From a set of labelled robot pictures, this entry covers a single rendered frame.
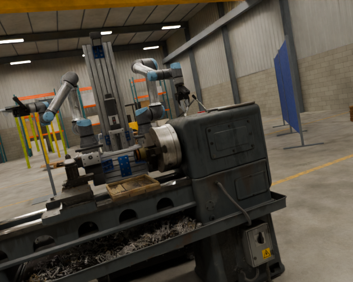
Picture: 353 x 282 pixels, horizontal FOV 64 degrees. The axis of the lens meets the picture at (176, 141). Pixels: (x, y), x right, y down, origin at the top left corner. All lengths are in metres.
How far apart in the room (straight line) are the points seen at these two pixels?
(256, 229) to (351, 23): 11.43
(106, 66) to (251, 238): 1.85
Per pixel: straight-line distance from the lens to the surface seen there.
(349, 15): 13.01
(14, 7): 12.57
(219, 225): 1.86
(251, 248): 2.08
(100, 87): 2.67
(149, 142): 1.93
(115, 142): 2.56
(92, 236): 1.80
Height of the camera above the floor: 1.33
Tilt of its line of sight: 6 degrees down
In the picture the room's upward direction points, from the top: 11 degrees counter-clockwise
